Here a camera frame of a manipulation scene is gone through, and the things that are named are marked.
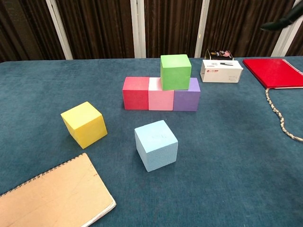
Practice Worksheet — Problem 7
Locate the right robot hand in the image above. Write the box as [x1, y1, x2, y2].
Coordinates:
[260, 3, 303, 31]

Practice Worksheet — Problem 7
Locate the green foam cube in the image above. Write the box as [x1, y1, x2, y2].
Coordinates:
[160, 54, 192, 91]

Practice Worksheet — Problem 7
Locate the purple foam cube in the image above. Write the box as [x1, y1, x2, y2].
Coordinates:
[173, 77, 201, 112]

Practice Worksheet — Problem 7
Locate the red foam cube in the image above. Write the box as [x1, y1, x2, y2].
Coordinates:
[122, 76, 150, 111]

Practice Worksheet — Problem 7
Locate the light blue foam cube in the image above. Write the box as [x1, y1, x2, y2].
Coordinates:
[134, 120, 179, 173]

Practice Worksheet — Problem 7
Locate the yellow foam cube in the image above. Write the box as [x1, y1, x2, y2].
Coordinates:
[60, 101, 108, 150]

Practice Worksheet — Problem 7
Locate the red spiral notebook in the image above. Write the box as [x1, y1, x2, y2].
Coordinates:
[242, 58, 303, 90]

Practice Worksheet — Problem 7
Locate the black luncheon meat tin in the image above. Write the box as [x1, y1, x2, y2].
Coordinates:
[204, 48, 234, 61]

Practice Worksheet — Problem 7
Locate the white cardboard box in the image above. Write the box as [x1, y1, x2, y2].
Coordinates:
[200, 59, 244, 84]

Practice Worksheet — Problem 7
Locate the pink foam cube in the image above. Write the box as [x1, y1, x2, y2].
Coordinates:
[148, 77, 175, 112]

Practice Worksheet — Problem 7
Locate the dark brown curtain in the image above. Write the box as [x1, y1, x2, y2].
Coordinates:
[0, 0, 303, 63]

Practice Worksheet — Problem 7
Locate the blue felt table cover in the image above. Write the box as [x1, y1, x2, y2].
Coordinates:
[0, 56, 303, 227]

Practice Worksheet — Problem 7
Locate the tan spiral notebook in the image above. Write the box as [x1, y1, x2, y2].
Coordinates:
[0, 152, 117, 227]

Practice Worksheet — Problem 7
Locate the beige braided rope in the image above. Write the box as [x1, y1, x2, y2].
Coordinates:
[265, 87, 303, 142]

